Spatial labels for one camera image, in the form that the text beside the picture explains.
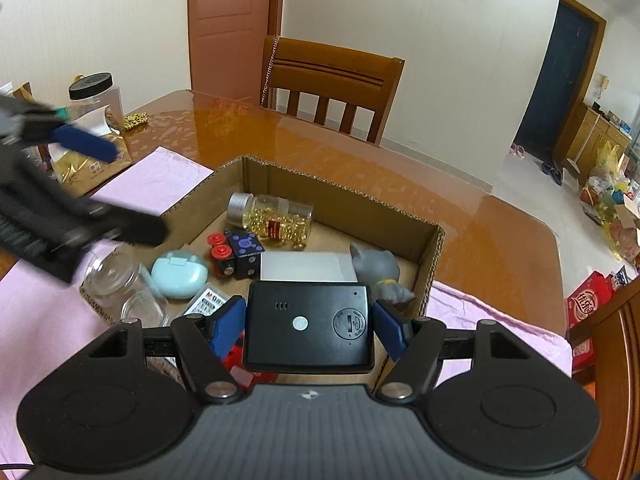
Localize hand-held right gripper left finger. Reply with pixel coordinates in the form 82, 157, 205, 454
87, 296, 247, 405

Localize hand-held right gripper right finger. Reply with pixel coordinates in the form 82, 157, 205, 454
372, 299, 533, 403

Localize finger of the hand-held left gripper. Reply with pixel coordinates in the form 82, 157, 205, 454
20, 102, 119, 164
60, 200, 169, 251

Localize white barcode packet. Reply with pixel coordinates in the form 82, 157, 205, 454
175, 285, 231, 318

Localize light blue earbuds case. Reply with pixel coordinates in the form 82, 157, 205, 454
150, 251, 210, 301

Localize grey plush toy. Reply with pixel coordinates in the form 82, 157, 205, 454
348, 242, 416, 311

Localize black toy train red wheels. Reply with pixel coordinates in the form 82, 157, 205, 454
206, 230, 263, 281

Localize black device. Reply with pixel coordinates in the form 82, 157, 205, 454
243, 280, 376, 373

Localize white plastic container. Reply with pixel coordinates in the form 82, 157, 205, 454
260, 251, 358, 283

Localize clear capsule bottle silver cap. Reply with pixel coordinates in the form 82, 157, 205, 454
227, 192, 314, 252

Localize brown cardboard box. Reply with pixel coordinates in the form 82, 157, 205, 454
79, 155, 446, 391

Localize small red box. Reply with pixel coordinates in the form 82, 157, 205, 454
220, 342, 253, 386

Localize gold foil bag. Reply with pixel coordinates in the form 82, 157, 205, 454
47, 127, 133, 198

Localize clear plastic jar black lid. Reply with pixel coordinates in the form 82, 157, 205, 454
68, 72, 125, 136

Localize clear glass jar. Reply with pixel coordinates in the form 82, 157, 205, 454
80, 245, 171, 328

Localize pink tablecloth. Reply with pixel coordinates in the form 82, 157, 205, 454
0, 146, 573, 386

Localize brown wooden door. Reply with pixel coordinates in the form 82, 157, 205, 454
187, 0, 288, 108

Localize red gift box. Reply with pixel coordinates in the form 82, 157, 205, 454
565, 270, 626, 326

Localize black shoes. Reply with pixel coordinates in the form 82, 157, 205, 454
541, 160, 564, 187

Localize wooden chair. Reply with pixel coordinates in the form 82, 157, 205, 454
570, 280, 640, 461
260, 35, 406, 147

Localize pile of assorted boxes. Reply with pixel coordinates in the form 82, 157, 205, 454
577, 140, 640, 266

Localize wooden cabinet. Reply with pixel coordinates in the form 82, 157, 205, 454
552, 102, 633, 186

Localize dark door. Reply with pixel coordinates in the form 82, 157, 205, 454
512, 0, 608, 161

